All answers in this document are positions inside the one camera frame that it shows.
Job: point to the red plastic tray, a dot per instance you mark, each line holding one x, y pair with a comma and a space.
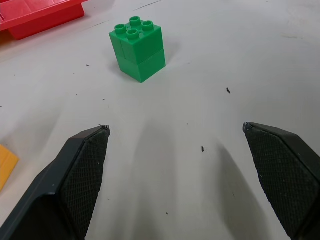
35, 16

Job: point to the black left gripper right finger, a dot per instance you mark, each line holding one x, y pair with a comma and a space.
282, 175

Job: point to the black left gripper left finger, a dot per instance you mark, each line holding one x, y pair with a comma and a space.
75, 180

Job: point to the orange toy brick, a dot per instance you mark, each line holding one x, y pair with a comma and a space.
5, 163

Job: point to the green toy bricks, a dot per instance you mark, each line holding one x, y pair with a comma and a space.
137, 51

